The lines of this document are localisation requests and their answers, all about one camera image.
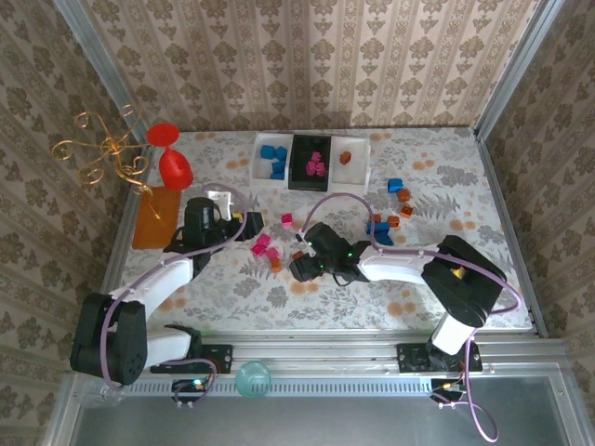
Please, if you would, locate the white plastic bin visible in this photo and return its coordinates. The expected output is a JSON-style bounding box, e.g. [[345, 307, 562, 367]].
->
[[249, 132, 295, 188], [327, 134, 372, 196]]

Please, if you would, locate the black plastic bin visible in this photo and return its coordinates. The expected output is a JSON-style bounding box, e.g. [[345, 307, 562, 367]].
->
[[286, 133, 334, 192]]

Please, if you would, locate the floral patterned table cover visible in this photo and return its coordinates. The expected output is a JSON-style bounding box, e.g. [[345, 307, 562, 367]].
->
[[111, 127, 534, 332]]

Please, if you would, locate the orange rectangular board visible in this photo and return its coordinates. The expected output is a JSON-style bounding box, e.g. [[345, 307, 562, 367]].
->
[[132, 185, 182, 251]]

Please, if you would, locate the red plastic goblet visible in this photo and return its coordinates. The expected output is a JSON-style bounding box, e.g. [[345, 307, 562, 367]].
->
[[146, 123, 195, 191]]

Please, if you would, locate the teal glass cup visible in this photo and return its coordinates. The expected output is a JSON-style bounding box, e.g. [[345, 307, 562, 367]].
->
[[233, 361, 272, 400]]

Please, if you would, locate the grey sheet metal tray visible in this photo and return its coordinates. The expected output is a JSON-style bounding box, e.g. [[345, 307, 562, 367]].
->
[[44, 374, 595, 446]]

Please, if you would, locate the small circuit board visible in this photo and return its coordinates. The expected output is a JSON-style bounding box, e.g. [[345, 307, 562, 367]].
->
[[171, 378, 209, 410], [430, 378, 471, 410]]

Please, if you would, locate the clear plastic cup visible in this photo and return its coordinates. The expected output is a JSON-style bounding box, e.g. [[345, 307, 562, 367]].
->
[[76, 383, 126, 404]]

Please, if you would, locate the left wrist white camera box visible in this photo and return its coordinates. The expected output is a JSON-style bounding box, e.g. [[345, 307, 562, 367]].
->
[[204, 184, 238, 222]]

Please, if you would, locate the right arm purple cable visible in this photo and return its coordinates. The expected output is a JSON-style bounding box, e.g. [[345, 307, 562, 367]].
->
[[299, 192, 522, 443]]

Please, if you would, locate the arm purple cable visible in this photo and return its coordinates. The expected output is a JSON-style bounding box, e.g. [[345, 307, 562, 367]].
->
[[299, 192, 522, 443], [100, 183, 250, 396]]

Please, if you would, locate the aluminium table side rail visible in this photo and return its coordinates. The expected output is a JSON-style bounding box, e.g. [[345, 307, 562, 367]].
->
[[473, 127, 550, 339], [86, 141, 157, 343]]

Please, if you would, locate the long aluminium mounting rail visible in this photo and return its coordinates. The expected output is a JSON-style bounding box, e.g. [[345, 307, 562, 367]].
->
[[68, 330, 572, 376]]

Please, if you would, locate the gold wire ornament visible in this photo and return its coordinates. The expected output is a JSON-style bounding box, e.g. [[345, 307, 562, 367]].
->
[[50, 104, 164, 220]]

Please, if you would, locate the slotted grey cable duct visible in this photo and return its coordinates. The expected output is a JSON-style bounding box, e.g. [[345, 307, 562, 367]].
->
[[121, 376, 436, 399]]

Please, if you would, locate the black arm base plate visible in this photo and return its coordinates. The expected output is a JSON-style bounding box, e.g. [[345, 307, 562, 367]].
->
[[150, 343, 233, 374], [395, 342, 483, 374]]

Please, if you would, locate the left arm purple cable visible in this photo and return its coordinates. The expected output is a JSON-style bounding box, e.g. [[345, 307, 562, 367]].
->
[[100, 183, 250, 396]]

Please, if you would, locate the aluminium frame post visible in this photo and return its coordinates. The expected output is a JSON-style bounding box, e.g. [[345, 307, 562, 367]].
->
[[51, 0, 152, 148], [472, 0, 567, 143]]

